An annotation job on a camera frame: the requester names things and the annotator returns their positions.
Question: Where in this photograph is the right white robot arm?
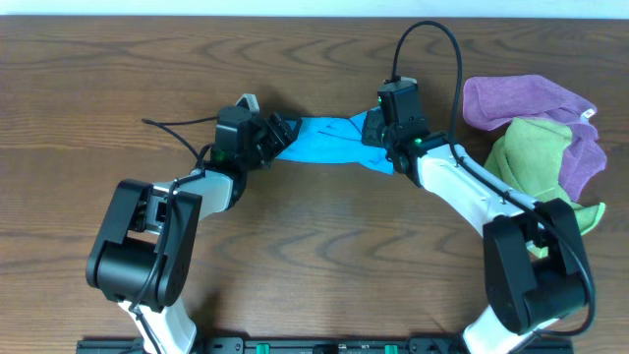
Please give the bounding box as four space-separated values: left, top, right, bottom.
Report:
362 79 594 353

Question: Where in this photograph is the blue microfiber cloth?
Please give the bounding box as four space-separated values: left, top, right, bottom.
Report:
277 111 394 175

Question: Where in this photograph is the green microfiber cloth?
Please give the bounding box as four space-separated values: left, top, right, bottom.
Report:
485 118 607 234

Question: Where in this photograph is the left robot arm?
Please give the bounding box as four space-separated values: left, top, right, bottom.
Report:
86 105 303 353

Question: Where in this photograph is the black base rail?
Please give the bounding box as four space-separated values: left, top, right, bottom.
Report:
76 335 574 354

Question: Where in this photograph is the purple microfiber cloth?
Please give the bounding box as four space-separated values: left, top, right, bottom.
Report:
463 75 607 202

